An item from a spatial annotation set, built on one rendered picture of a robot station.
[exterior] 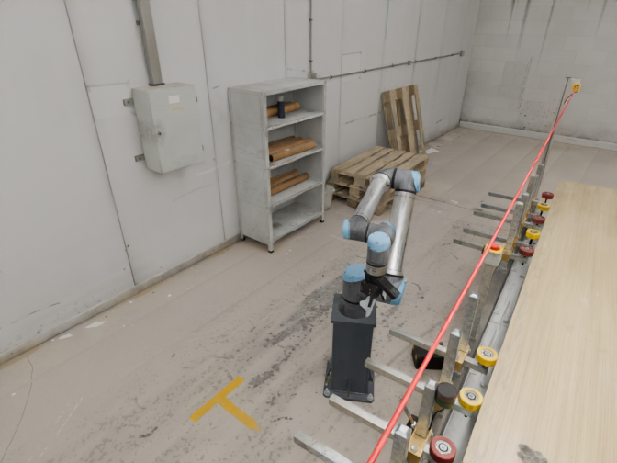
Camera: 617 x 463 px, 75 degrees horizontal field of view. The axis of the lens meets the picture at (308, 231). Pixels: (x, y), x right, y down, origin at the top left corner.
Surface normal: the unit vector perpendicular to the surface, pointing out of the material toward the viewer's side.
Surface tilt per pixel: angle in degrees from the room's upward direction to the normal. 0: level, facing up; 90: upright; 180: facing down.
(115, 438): 0
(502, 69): 90
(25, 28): 90
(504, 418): 0
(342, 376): 90
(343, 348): 90
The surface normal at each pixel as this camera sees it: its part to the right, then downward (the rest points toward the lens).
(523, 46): -0.62, 0.37
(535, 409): 0.00, -0.88
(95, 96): 0.78, 0.30
